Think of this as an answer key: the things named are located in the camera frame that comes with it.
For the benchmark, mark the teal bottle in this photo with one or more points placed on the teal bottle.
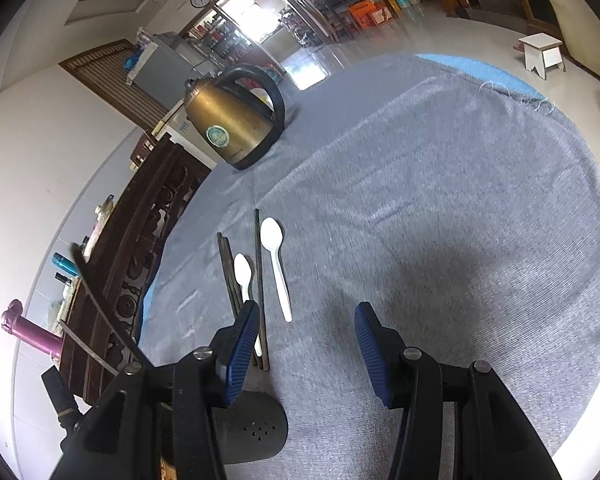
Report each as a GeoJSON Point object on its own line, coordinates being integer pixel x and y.
{"type": "Point", "coordinates": [65, 263]}

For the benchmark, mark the gold electric kettle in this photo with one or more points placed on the gold electric kettle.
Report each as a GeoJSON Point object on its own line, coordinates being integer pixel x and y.
{"type": "Point", "coordinates": [225, 120]}

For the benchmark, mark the blue table cover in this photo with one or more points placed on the blue table cover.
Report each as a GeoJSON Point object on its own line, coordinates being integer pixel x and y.
{"type": "Point", "coordinates": [480, 67]}

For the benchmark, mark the shelf rack with orange boxes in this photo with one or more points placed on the shelf rack with orange boxes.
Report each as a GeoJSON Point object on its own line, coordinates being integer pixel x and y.
{"type": "Point", "coordinates": [360, 10]}

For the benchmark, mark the white stool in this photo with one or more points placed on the white stool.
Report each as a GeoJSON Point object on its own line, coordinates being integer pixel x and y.
{"type": "Point", "coordinates": [540, 47]}

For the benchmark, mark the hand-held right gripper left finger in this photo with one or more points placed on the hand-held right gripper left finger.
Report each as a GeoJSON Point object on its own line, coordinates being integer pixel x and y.
{"type": "Point", "coordinates": [241, 350]}

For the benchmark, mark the grey refrigerator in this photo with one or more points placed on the grey refrigerator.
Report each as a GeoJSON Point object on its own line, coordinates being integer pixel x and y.
{"type": "Point", "coordinates": [165, 67]}

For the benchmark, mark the large white plastic spoon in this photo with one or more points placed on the large white plastic spoon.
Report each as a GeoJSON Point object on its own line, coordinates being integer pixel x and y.
{"type": "Point", "coordinates": [271, 235]}

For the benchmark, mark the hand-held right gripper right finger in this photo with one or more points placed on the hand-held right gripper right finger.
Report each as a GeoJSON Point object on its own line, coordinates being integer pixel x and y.
{"type": "Point", "coordinates": [371, 355]}

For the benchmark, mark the brown slatted wooden door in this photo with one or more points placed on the brown slatted wooden door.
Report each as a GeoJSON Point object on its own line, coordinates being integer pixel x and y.
{"type": "Point", "coordinates": [115, 80]}

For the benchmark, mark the white cushion panel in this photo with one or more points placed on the white cushion panel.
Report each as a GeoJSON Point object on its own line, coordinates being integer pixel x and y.
{"type": "Point", "coordinates": [575, 10]}

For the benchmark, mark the grey tablecloth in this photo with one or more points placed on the grey tablecloth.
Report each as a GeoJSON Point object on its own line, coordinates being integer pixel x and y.
{"type": "Point", "coordinates": [430, 185]}

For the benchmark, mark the small white plastic spoon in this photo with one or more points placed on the small white plastic spoon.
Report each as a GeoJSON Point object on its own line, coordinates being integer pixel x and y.
{"type": "Point", "coordinates": [242, 270]}

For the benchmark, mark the carved dark wooden bench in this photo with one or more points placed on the carved dark wooden bench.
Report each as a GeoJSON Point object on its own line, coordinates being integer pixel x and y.
{"type": "Point", "coordinates": [130, 240]}

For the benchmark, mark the purple bottle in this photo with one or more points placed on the purple bottle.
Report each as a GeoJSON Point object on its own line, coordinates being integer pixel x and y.
{"type": "Point", "coordinates": [30, 335]}

